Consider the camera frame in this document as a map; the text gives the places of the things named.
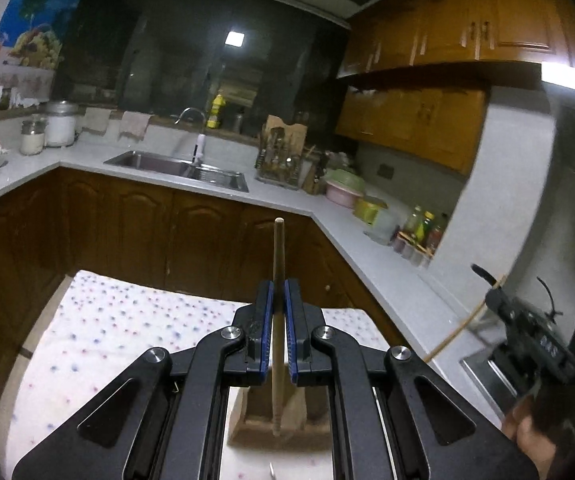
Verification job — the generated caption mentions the wooden knife block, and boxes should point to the wooden knife block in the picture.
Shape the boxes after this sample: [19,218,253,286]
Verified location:
[302,145,328,196]

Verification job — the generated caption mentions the yellow container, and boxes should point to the yellow container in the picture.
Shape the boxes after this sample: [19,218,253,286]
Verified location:
[353,196,388,225]

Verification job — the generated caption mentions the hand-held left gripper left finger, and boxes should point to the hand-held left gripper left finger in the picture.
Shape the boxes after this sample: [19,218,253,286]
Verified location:
[12,280,274,480]

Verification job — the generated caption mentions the short wooden wall cabinets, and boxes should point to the short wooden wall cabinets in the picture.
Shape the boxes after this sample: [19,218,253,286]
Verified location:
[335,85,488,176]

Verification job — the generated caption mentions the light wooden chopstick holder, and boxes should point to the light wooden chopstick holder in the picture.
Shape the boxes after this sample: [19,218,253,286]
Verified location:
[226,385,331,453]

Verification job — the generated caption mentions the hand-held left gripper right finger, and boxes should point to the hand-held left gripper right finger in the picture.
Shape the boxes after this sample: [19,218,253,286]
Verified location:
[282,279,539,480]

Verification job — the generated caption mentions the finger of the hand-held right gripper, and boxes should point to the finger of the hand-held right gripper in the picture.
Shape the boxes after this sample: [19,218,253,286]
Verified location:
[470,262,499,287]

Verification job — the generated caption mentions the black cable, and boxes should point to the black cable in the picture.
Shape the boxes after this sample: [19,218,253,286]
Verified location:
[537,277,561,318]

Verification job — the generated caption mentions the stainless steel sink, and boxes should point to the stainless steel sink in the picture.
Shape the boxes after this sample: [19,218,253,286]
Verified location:
[104,150,249,193]

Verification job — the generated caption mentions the dark wooden base cabinets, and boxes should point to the dark wooden base cabinets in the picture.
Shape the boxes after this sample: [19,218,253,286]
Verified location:
[0,167,408,411]

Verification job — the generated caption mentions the sauce bottle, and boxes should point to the sauce bottle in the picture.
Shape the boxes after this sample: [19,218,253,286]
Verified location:
[417,211,435,246]
[430,214,449,253]
[405,206,423,241]

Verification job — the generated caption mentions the polka dot tablecloth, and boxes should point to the polka dot tablecloth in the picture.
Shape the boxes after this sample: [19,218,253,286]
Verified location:
[0,269,388,480]

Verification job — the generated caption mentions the white pot with metal lid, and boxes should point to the white pot with metal lid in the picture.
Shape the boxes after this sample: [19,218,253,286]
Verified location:
[42,101,79,148]

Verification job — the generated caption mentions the wooden cutting board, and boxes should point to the wooden cutting board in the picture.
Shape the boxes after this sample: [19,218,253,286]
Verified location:
[262,115,308,161]

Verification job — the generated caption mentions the pink basin with green lid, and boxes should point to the pink basin with green lid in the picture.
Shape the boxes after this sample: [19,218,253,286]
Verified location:
[325,169,367,209]

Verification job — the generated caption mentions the beige dish cloth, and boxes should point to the beige dish cloth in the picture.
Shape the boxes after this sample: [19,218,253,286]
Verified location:
[118,111,151,142]
[82,107,113,136]

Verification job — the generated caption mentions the person's right hand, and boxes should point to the person's right hand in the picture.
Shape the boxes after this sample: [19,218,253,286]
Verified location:
[500,390,568,480]

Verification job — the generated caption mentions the range hood light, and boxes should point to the range hood light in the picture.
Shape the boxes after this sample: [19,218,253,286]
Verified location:
[541,62,575,98]

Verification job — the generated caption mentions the chrome faucet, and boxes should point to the chrome faucet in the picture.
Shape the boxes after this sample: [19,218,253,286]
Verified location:
[170,107,207,166]

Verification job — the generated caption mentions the dark window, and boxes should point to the dark window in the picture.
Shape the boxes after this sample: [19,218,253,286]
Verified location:
[52,0,348,141]

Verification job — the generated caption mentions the glass jar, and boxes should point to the glass jar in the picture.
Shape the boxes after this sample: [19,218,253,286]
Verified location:
[20,115,48,156]

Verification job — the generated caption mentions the tall wooden wall cabinets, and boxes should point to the tall wooden wall cabinets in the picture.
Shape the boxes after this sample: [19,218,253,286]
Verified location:
[337,0,575,81]

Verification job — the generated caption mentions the wall poster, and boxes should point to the wall poster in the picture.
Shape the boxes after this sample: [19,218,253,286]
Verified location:
[0,0,93,101]

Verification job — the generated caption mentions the yellow bottle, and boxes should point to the yellow bottle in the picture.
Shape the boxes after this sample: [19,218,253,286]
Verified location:
[206,91,226,129]

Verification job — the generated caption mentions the wooden chopstick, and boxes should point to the wooden chopstick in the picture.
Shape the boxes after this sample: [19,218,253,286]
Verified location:
[270,217,288,438]
[425,272,508,363]

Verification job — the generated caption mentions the metal dish rack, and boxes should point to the metal dish rack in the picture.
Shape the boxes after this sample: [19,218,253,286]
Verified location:
[255,130,303,186]

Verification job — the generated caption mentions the clear plastic container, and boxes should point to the clear plastic container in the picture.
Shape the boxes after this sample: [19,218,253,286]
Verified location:
[365,210,401,246]

